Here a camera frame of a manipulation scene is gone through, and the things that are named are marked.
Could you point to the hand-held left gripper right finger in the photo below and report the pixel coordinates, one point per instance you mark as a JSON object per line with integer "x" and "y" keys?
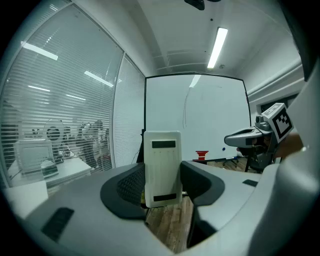
{"x": 225, "y": 200}

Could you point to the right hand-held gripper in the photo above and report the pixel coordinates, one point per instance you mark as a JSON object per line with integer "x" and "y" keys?
{"x": 280, "y": 122}

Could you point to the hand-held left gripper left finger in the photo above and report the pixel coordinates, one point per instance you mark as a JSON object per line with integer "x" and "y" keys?
{"x": 87, "y": 200}

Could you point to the black-framed whiteboard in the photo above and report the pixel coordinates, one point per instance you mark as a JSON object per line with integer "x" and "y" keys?
{"x": 212, "y": 112}

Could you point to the white whiteboard eraser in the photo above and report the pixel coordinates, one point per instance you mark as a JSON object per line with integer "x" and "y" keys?
{"x": 162, "y": 170}

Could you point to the person's right forearm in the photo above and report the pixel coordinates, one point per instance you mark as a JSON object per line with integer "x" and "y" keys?
{"x": 287, "y": 145}

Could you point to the white desk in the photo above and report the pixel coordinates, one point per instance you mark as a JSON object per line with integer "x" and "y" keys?
{"x": 72, "y": 167}

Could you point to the red tray item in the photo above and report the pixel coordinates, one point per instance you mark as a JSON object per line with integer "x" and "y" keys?
{"x": 202, "y": 156}

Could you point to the white cabinet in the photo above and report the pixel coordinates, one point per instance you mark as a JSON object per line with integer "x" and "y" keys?
{"x": 25, "y": 200}

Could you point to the white box device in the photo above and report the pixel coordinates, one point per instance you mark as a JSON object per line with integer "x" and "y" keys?
{"x": 35, "y": 155}

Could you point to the round smoke detector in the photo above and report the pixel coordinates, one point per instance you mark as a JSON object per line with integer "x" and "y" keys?
{"x": 222, "y": 66}

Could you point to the long ceiling light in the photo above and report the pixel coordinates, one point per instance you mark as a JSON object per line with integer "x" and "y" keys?
{"x": 217, "y": 47}

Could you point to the glass partition with blinds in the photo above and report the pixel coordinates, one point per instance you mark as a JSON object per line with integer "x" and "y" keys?
{"x": 75, "y": 75}

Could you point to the black ceiling device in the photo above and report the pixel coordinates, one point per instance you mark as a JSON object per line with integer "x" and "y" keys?
{"x": 195, "y": 3}

